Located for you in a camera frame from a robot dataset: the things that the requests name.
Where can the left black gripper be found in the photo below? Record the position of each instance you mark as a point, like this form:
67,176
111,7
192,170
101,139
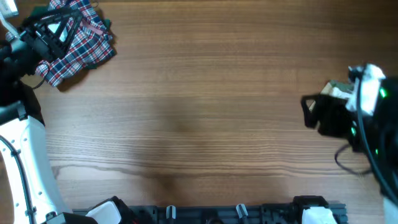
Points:
51,52

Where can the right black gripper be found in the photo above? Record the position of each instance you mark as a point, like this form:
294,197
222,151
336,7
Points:
325,114

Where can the light blue striped cloth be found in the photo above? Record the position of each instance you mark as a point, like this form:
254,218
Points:
59,30

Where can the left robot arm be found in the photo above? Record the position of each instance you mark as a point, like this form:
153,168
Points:
35,193

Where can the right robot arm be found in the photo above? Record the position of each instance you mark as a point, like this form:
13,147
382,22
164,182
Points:
375,136

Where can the beige white crumpled garment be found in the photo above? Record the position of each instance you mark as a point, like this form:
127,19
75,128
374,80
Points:
336,89

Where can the plaid red blue cloth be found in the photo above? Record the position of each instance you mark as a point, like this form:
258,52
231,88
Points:
90,45

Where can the dark green folded cloth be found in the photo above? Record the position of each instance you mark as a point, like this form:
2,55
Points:
107,23

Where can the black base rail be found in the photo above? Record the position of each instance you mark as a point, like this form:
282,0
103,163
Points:
257,214

